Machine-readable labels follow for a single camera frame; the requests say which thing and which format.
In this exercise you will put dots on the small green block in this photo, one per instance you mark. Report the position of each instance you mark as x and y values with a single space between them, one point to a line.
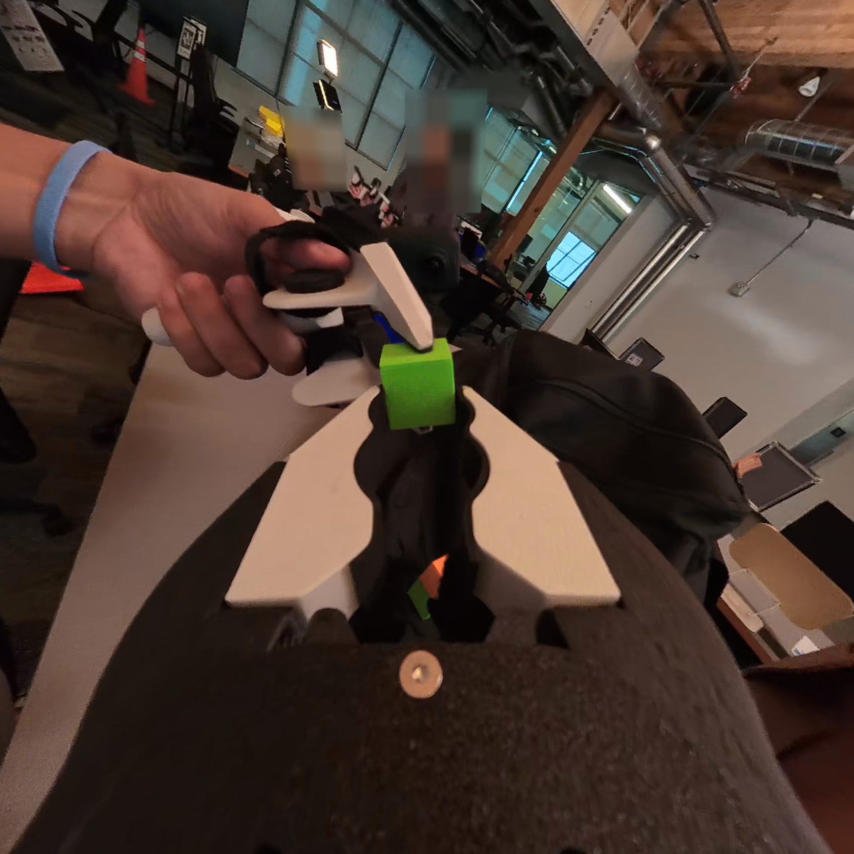
419 600

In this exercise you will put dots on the black backpack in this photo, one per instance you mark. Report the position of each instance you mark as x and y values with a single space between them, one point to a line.
600 433

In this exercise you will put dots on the white wall poster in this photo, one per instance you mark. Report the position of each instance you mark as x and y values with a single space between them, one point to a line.
30 33

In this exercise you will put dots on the orange traffic cone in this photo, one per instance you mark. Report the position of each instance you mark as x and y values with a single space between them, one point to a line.
138 67

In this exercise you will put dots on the sign stand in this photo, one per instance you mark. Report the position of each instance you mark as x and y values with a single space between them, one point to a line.
190 40

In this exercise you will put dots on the silver ventilation duct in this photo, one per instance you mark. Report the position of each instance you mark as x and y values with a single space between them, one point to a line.
800 137

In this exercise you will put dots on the silver wall pipes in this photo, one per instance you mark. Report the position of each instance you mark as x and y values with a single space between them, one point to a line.
657 227

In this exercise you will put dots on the bright light panel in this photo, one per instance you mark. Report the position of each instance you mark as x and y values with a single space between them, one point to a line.
327 59

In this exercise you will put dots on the red block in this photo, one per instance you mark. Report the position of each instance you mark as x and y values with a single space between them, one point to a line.
437 570

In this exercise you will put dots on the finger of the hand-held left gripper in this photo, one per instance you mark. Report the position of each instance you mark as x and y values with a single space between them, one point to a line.
397 293
333 387

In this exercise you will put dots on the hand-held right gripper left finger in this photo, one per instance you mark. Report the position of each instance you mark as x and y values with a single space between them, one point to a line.
313 520

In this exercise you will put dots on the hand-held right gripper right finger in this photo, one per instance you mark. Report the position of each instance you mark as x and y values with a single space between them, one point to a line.
534 527

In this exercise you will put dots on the orange red flat object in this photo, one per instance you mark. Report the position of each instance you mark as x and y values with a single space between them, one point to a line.
50 279

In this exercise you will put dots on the wooden post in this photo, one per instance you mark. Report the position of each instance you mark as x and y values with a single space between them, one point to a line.
554 173

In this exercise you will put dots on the person's left hand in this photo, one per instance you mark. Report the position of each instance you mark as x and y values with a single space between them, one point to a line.
173 253

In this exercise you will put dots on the blue wristband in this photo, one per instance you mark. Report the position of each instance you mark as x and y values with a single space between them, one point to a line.
57 200

